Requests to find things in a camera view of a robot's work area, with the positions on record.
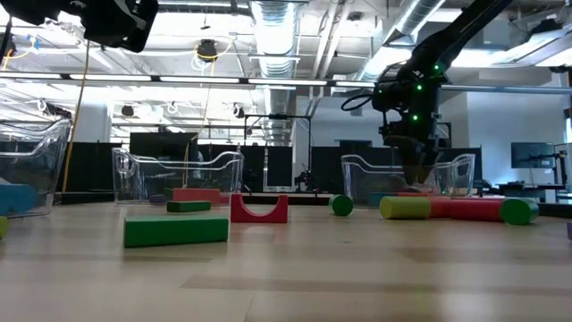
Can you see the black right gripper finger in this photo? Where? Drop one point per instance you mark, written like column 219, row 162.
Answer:
column 418, row 172

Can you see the orange arch block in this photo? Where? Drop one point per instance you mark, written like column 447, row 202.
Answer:
column 413, row 194

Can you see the blue arch block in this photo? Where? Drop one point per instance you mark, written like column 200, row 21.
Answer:
column 380, row 200

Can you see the green rectangular block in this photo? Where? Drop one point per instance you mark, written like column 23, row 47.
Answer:
column 176, row 231
column 188, row 206
column 168, row 193

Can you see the long purple block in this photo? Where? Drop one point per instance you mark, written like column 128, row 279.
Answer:
column 157, row 199

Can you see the orange rectangular block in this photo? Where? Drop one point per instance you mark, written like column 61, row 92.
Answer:
column 196, row 196

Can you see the blue cylinder block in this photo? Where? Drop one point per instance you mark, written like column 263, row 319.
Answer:
column 18, row 200

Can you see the long lime green block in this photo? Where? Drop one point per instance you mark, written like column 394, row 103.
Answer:
column 2, row 227

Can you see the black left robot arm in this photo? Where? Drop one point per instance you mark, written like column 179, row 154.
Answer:
column 36, row 9

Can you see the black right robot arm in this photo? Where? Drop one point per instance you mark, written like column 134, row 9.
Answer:
column 447, row 40

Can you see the lime green cylinder block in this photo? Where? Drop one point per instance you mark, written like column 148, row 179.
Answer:
column 404, row 208

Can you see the clear plastic bin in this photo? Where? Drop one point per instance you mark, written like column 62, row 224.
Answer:
column 460, row 179
column 134, row 179
column 49, row 156

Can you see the red cylinder block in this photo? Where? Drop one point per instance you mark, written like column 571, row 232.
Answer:
column 476, row 210

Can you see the long ceiling light bar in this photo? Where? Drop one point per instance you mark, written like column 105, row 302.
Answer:
column 201, row 79

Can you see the background desk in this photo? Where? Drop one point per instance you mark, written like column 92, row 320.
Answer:
column 527, row 187

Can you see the small black tripod device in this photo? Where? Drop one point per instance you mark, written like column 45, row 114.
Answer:
column 305, row 179

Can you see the short purple block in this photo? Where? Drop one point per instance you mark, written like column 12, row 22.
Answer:
column 569, row 231

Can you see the red arch block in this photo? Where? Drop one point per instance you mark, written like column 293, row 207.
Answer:
column 259, row 217

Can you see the black partition wall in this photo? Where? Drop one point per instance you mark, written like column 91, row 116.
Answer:
column 326, row 170

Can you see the slanted silver ventilation duct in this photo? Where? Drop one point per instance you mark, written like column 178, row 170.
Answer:
column 402, row 36

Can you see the dark wall monitor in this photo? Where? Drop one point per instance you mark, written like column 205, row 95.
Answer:
column 532, row 155

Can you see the black aluminium table frame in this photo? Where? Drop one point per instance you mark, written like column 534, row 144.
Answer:
column 290, row 197

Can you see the large silver ventilation duct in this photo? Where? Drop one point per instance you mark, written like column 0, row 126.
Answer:
column 273, row 40

